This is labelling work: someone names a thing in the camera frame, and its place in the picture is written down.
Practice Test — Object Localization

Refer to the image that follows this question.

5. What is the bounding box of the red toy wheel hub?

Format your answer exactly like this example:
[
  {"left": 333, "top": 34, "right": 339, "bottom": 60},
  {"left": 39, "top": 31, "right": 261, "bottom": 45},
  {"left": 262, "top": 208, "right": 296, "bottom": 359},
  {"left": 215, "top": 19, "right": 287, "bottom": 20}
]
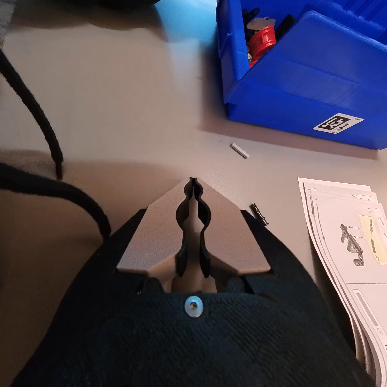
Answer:
[{"left": 249, "top": 25, "right": 277, "bottom": 61}]

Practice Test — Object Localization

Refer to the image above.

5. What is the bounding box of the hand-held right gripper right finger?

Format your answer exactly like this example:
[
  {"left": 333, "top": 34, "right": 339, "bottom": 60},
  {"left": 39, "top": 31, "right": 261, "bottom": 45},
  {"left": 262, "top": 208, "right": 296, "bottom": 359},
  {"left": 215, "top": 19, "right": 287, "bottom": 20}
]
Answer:
[{"left": 193, "top": 177, "right": 271, "bottom": 294}]

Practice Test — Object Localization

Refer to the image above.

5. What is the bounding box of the white instruction booklet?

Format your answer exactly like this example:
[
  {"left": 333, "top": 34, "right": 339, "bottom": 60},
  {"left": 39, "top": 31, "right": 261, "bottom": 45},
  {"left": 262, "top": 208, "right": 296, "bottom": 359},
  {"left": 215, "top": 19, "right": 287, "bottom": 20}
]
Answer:
[{"left": 298, "top": 177, "right": 387, "bottom": 387}]

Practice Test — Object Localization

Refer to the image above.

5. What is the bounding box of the small black toy connector pin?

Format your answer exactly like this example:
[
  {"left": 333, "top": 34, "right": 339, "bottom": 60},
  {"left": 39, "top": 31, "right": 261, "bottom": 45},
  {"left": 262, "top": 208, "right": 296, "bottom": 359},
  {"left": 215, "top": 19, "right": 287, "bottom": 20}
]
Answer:
[{"left": 249, "top": 203, "right": 270, "bottom": 227}]

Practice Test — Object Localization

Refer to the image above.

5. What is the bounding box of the thick black cable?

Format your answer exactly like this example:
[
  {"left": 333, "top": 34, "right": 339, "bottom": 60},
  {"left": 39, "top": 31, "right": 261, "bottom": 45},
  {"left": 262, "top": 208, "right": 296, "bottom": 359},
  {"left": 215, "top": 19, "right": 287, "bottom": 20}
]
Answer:
[{"left": 0, "top": 162, "right": 112, "bottom": 243}]

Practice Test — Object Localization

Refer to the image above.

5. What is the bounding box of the small grey toy axle pin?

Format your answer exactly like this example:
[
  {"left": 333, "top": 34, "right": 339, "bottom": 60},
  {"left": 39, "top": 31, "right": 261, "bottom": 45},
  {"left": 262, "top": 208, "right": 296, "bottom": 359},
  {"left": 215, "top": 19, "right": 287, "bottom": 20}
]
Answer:
[{"left": 230, "top": 142, "right": 250, "bottom": 159}]

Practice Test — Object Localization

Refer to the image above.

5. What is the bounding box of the blue plastic parts bin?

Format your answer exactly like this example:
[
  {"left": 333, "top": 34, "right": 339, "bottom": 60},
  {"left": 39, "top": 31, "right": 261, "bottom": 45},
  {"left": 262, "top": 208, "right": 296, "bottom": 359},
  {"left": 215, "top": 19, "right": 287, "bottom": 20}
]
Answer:
[{"left": 215, "top": 0, "right": 387, "bottom": 150}]

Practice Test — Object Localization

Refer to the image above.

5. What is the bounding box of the light grey toy brick part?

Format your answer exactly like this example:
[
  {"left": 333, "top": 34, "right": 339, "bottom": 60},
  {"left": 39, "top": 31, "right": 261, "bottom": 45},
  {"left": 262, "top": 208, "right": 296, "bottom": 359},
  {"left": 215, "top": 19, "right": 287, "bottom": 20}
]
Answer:
[{"left": 246, "top": 17, "right": 276, "bottom": 31}]

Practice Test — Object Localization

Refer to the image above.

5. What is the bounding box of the thin black cable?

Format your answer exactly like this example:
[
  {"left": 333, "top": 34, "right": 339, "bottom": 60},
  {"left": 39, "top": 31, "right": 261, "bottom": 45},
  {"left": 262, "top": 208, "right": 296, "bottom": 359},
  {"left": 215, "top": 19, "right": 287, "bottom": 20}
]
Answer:
[{"left": 0, "top": 50, "right": 64, "bottom": 181}]

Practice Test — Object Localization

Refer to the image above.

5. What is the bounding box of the grey desk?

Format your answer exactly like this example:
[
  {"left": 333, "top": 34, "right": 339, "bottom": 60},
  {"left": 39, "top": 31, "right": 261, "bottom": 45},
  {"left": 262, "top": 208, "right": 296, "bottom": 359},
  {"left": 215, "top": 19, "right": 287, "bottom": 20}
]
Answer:
[{"left": 0, "top": 0, "right": 387, "bottom": 387}]

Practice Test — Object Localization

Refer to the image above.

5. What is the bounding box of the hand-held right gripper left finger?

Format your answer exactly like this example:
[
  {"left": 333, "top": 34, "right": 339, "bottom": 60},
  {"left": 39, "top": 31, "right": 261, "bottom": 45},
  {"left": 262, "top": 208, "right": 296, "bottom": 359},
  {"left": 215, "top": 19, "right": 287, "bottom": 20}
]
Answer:
[{"left": 116, "top": 177, "right": 194, "bottom": 293}]

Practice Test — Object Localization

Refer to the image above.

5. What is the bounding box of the black toy tyre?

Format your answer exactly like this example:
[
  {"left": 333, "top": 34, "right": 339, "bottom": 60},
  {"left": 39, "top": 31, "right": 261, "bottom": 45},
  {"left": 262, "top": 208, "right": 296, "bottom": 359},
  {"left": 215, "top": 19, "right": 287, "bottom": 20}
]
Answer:
[{"left": 274, "top": 14, "right": 297, "bottom": 42}]

